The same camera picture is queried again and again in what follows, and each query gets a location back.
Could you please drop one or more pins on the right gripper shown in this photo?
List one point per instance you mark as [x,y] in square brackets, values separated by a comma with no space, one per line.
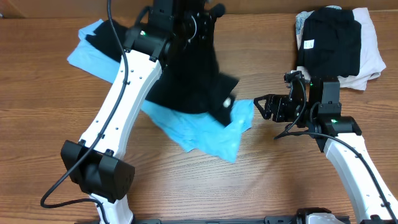
[279,101]

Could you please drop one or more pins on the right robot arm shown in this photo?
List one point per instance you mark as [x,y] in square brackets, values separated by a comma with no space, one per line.
[313,109]

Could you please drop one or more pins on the black t-shirt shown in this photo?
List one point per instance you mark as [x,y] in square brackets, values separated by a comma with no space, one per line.
[190,82]

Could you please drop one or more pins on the folded black garment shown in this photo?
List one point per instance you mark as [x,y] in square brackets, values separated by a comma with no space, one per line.
[331,44]

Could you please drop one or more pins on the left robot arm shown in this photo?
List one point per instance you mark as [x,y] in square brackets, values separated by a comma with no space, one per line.
[95,162]

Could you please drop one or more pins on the folded white garment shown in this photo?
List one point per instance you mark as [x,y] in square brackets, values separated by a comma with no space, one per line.
[371,63]

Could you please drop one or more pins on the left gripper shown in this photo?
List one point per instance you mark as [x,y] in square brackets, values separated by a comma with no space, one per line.
[193,47]

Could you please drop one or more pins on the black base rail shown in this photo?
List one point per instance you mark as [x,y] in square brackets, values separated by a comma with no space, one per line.
[281,219]

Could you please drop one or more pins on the light blue t-shirt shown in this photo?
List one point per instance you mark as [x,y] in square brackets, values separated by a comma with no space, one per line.
[190,131]

